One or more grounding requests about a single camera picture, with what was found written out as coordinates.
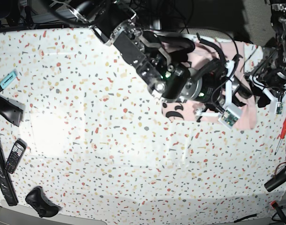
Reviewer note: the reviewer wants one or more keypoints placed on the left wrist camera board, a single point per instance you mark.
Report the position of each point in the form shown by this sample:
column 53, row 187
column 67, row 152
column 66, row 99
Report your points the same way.
column 279, row 108

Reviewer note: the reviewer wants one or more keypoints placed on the light blue highlighter marker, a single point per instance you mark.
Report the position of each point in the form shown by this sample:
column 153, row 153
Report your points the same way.
column 7, row 80

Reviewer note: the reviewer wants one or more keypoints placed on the red handled screwdriver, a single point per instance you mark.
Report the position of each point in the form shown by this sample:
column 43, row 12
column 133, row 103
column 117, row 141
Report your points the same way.
column 282, row 136

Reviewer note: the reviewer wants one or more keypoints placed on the long black bar in wrap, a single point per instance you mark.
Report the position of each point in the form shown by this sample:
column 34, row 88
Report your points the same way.
column 6, row 186

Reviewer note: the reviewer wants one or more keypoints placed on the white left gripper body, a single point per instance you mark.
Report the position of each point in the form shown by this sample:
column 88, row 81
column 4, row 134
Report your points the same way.
column 275, row 94

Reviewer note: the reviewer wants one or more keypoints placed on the black cordless phone handset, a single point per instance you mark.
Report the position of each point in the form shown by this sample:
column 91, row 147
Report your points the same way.
column 15, row 156

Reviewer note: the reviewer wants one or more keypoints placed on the black game controller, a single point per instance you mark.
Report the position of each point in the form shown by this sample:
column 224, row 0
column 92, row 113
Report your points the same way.
column 41, row 204

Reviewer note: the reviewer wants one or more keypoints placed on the pink T-shirt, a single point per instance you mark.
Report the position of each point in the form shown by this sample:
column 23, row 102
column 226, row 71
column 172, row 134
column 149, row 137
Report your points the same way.
column 204, row 91

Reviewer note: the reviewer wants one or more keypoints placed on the terrazzo patterned tablecloth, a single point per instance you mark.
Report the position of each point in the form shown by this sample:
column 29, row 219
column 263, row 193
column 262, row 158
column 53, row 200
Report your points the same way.
column 101, row 148

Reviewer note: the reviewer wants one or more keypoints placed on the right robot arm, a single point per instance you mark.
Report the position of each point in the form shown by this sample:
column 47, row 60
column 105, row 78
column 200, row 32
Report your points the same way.
column 158, row 59

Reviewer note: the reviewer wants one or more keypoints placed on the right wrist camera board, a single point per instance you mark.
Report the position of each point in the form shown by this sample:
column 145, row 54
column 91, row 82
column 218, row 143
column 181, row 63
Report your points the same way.
column 228, row 119

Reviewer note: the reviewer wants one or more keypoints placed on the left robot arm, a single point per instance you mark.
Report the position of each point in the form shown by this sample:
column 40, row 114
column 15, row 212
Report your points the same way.
column 268, row 80

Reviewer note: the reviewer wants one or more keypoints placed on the black cylindrical tool right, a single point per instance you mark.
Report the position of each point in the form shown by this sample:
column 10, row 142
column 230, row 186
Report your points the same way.
column 276, row 181

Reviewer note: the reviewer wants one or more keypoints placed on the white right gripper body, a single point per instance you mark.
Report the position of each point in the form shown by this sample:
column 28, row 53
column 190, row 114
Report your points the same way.
column 228, row 104

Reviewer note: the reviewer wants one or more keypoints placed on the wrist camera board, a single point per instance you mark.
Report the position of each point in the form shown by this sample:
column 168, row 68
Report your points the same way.
column 279, row 108
column 228, row 119

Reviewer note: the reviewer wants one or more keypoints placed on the red black clamp bottom right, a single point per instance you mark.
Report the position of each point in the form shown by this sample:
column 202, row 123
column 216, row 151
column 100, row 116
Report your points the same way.
column 279, row 213

